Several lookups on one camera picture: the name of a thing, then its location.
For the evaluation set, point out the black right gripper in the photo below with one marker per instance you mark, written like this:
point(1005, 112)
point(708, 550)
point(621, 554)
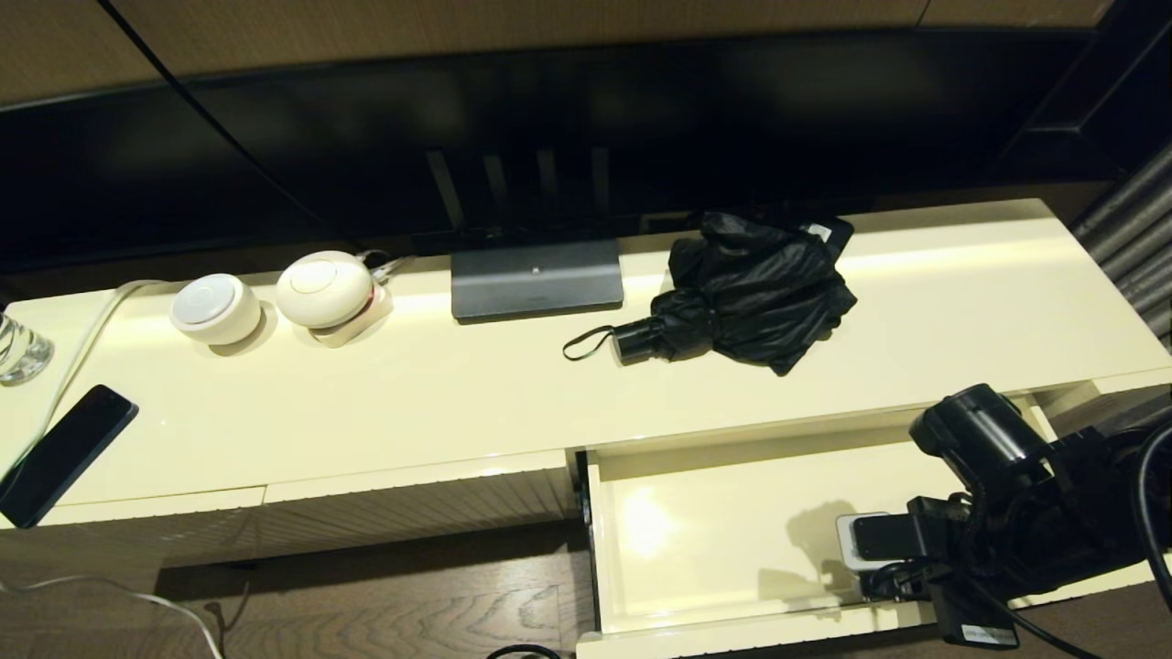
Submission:
point(975, 622)

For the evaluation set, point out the cream ribbed drawer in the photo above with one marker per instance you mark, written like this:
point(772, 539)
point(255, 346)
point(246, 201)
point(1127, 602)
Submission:
point(714, 531)

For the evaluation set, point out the black umbrella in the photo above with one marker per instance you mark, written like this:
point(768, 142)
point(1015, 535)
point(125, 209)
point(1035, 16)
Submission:
point(751, 293)

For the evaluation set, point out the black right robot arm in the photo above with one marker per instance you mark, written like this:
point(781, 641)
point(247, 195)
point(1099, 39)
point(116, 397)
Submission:
point(989, 439)

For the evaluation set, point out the white ribbed cabinet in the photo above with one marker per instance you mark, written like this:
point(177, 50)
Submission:
point(458, 394)

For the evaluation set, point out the grey pleated curtain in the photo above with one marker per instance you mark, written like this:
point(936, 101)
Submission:
point(1135, 247)

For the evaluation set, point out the black set-top box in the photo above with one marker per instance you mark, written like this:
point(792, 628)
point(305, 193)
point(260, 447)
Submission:
point(831, 234)

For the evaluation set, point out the black flat television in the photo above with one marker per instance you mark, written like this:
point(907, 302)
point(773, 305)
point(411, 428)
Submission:
point(641, 119)

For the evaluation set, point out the large white round speaker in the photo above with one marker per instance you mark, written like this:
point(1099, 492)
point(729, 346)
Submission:
point(322, 289)

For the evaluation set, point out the small white round speaker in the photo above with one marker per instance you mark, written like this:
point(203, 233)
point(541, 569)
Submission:
point(216, 309)

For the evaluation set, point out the black smartphone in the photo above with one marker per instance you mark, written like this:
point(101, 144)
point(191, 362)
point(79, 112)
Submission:
point(66, 453)

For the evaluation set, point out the clear drinking glass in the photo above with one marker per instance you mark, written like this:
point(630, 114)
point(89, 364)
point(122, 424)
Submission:
point(20, 352)

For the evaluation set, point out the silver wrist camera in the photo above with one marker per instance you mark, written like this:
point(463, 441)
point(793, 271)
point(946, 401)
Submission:
point(847, 549)

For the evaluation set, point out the black wall frame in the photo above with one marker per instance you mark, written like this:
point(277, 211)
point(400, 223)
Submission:
point(1099, 101)

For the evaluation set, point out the grey television base plate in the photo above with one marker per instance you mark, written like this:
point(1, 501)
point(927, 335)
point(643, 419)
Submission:
point(536, 288)

